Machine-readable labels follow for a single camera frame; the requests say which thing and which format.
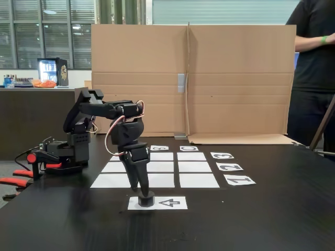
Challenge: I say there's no white arrow paper sheet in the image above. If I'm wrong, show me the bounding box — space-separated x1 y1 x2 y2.
127 196 188 211

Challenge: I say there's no brown cardboard box panel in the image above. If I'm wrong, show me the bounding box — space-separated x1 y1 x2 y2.
187 24 299 146
91 24 189 138

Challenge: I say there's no grey tape strip on cardboard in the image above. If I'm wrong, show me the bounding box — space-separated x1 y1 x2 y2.
177 73 187 93

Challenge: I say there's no paper sheet number 3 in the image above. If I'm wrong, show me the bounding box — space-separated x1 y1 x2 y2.
210 152 235 159

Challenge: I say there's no black mini fridge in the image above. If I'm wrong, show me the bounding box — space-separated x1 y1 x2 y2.
37 57 69 87

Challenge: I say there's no paper sheet number 2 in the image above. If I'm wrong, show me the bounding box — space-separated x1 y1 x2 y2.
216 162 244 172

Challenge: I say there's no orange bag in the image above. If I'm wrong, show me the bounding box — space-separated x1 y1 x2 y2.
28 79 58 88

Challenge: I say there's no red black bar clamp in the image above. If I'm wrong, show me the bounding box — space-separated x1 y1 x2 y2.
0 150 63 201

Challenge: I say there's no dark brown counter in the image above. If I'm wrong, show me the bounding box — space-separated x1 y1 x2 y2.
0 87 92 161

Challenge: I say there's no paper sheet number 1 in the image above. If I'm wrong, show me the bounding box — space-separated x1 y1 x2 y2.
224 174 256 186

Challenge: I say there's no blue white carton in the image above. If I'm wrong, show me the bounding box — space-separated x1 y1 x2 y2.
3 74 16 89

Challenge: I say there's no brown slanted wooden bar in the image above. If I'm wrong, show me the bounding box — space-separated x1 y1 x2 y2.
308 94 335 157

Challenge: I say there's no person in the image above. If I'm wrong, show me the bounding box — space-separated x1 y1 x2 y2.
286 0 335 157

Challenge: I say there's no red white servo cable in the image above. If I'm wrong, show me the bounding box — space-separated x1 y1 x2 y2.
104 100 146 158

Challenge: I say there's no black power cable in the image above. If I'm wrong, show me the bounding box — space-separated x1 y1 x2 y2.
14 147 42 170

